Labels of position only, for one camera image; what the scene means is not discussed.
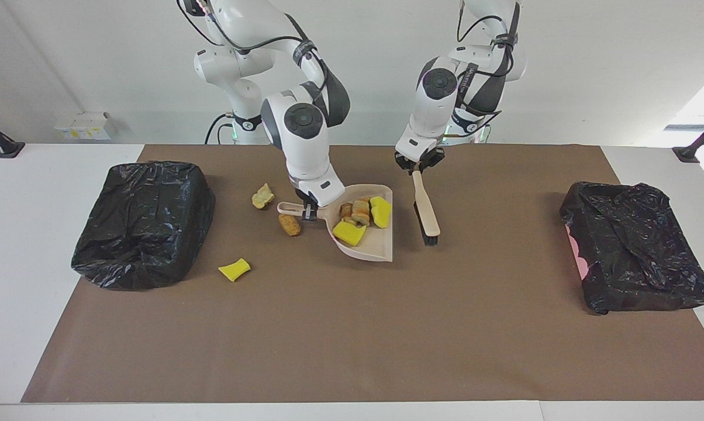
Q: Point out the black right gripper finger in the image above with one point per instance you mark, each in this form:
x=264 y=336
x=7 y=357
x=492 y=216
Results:
x=314 y=210
x=306 y=213

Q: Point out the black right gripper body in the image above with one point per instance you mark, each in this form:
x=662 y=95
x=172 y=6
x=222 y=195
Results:
x=303 y=196

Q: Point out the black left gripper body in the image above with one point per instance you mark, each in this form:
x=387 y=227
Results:
x=419 y=155

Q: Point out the brown cork-like bread roll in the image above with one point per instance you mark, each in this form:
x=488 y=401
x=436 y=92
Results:
x=289 y=225

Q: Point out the pale crumbly bread chunk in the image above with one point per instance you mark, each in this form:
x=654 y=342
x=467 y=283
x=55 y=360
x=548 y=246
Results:
x=263 y=197
x=346 y=211

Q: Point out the yellow sponge piece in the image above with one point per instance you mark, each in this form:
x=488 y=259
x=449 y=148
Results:
x=380 y=211
x=349 y=233

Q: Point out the beige hand brush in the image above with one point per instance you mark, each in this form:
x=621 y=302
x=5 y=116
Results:
x=427 y=210

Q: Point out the beige plastic dustpan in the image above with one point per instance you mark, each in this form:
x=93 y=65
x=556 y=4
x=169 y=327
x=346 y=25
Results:
x=375 y=242

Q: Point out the yellow sponge wedge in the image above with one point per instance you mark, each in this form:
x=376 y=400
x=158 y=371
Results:
x=234 y=269

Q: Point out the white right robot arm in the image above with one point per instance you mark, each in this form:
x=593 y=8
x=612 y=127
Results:
x=302 y=152

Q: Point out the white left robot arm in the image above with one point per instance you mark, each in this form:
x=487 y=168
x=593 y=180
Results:
x=434 y=111

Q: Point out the bin lined with black bag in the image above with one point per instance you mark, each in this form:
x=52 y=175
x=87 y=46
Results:
x=141 y=228

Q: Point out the pink bin with black bag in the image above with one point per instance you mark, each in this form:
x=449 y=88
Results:
x=638 y=263

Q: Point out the brown table mat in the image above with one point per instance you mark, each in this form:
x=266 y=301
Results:
x=352 y=327

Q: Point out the white wall socket boxes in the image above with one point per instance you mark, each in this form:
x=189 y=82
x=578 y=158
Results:
x=83 y=126

